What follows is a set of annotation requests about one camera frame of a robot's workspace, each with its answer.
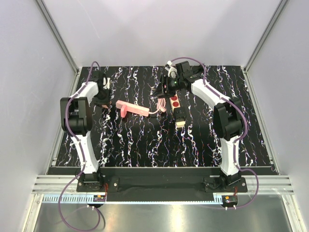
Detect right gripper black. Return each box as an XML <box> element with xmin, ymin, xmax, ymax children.
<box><xmin>152</xmin><ymin>74</ymin><xmax>183</xmax><ymax>99</ymax></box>

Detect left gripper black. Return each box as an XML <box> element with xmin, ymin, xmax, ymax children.
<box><xmin>95</xmin><ymin>87</ymin><xmax>112</xmax><ymax>108</ymax></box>

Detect pink power cord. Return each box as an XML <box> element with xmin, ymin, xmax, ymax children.
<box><xmin>148</xmin><ymin>97</ymin><xmax>167</xmax><ymax>116</ymax></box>

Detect black cube plug adapter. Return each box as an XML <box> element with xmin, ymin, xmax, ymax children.
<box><xmin>173</xmin><ymin>107</ymin><xmax>186</xmax><ymax>122</ymax></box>

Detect pink power strip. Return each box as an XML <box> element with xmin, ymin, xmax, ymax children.
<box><xmin>115</xmin><ymin>100</ymin><xmax>149</xmax><ymax>116</ymax></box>

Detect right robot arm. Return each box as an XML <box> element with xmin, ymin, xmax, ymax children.
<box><xmin>154</xmin><ymin>61</ymin><xmax>248</xmax><ymax>192</ymax></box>

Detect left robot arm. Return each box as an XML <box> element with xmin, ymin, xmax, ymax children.
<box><xmin>60</xmin><ymin>70</ymin><xmax>111</xmax><ymax>192</ymax></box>

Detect cream power strip red sockets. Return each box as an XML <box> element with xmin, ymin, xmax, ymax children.
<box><xmin>169</xmin><ymin>94</ymin><xmax>186</xmax><ymax>129</ymax></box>

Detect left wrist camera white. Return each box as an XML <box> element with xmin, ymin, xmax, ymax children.
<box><xmin>102</xmin><ymin>76</ymin><xmax>111</xmax><ymax>89</ymax></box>

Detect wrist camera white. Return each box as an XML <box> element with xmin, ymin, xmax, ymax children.
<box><xmin>102</xmin><ymin>76</ymin><xmax>111</xmax><ymax>89</ymax></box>
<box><xmin>165</xmin><ymin>60</ymin><xmax>177</xmax><ymax>79</ymax></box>

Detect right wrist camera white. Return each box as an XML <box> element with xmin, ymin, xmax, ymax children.
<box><xmin>165</xmin><ymin>60</ymin><xmax>177</xmax><ymax>79</ymax></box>

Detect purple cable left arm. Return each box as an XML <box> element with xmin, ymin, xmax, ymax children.
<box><xmin>57</xmin><ymin>60</ymin><xmax>106</xmax><ymax>230</ymax></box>

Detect black power cord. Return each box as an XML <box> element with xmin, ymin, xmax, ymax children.
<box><xmin>188</xmin><ymin>63</ymin><xmax>205</xmax><ymax>78</ymax></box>

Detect aluminium frame post left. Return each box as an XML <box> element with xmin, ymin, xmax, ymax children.
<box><xmin>34</xmin><ymin>0</ymin><xmax>79</xmax><ymax>74</ymax></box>

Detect aluminium frame post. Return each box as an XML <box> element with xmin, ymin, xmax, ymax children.
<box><xmin>34</xmin><ymin>0</ymin><xmax>79</xmax><ymax>74</ymax></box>
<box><xmin>243</xmin><ymin>0</ymin><xmax>289</xmax><ymax>73</ymax></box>

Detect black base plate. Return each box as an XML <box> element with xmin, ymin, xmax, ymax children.
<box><xmin>77</xmin><ymin>167</ymin><xmax>248</xmax><ymax>203</ymax></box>

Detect aluminium frame post right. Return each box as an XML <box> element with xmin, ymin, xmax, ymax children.
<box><xmin>243</xmin><ymin>0</ymin><xmax>289</xmax><ymax>73</ymax></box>

